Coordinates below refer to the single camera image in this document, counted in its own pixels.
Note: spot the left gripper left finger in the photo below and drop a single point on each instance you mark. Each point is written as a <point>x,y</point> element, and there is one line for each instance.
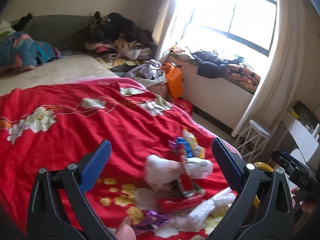
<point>46,216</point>

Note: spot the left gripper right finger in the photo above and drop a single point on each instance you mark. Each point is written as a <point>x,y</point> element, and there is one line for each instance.
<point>263,206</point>

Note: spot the blue plastic bag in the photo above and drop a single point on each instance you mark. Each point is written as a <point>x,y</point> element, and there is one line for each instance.
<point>183,147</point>

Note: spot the person's right hand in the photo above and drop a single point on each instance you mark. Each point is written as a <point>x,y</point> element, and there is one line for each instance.
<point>308,208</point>

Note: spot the person's left hand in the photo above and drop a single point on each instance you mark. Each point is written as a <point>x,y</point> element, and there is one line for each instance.
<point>125,231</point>

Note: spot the white dressing table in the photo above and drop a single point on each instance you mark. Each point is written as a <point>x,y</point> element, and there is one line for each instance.
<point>305,141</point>

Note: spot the red floral blanket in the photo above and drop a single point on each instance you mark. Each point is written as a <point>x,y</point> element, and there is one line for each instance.
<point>55,125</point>

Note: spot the yellow white snack wrapper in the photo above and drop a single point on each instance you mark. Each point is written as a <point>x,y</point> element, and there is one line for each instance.
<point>196,149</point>

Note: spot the cream curtain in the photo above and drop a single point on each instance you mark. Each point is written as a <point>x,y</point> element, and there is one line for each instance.
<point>276,89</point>

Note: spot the purple candy wrapper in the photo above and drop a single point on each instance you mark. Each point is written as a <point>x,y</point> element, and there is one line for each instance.
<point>152,220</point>

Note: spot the white crumpled tissue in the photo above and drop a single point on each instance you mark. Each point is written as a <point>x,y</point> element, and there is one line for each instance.
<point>160,171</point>

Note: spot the orange patterned quilt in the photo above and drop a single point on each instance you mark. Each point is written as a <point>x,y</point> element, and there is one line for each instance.
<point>243,76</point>

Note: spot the red plastic bag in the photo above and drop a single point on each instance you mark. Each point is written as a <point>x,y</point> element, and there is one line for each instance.
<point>184,105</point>

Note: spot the dark jacket on window seat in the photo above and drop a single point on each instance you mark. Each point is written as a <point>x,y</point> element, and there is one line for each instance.
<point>211,66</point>

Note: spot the floral fabric laundry basket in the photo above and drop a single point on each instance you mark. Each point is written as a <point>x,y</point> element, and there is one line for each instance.
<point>162,90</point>

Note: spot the orange bag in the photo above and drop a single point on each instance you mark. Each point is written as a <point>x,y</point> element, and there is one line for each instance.
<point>173,76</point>

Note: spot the teal patterned pillow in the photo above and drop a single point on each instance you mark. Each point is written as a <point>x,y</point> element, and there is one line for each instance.
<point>22,53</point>

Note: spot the lavender garment in basket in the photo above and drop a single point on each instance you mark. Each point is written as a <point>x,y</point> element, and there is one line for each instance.
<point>149,73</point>

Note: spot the pile of clothes on bed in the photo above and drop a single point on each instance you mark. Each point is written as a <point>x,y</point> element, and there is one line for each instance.
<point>119,42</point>

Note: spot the white wire frame stool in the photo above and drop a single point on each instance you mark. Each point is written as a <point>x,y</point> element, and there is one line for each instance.
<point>251,142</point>

